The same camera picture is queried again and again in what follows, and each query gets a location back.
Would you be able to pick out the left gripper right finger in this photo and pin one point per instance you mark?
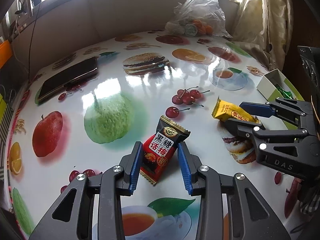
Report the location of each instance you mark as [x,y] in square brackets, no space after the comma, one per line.
[189,164]

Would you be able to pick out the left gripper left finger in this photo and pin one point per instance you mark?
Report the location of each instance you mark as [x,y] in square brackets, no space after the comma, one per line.
[131,164]

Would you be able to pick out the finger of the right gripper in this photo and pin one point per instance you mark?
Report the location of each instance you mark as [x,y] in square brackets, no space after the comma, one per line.
[242,128]
[258,109]

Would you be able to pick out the yellow peanut crisp packet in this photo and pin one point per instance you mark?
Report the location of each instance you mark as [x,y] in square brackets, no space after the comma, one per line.
[224,110]

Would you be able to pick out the red black plum candy packet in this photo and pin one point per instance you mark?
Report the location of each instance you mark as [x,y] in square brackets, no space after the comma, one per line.
[160,148]

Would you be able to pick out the green white cardboard box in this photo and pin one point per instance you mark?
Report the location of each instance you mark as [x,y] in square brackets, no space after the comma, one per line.
[267,88]

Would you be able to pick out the upper green Milo packet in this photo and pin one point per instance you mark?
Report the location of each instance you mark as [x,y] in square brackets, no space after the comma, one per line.
[285,93]

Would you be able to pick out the beige patterned curtain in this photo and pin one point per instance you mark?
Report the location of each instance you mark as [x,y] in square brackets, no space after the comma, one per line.
[263,28]

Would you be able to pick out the black smartphone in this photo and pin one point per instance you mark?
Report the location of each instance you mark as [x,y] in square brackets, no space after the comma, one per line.
[68,77]

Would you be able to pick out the clear plastic bag with items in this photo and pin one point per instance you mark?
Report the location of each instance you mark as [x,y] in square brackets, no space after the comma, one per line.
[198,18]

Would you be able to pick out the orange storage box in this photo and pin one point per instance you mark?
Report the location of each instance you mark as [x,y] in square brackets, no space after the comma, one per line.
[5,52]

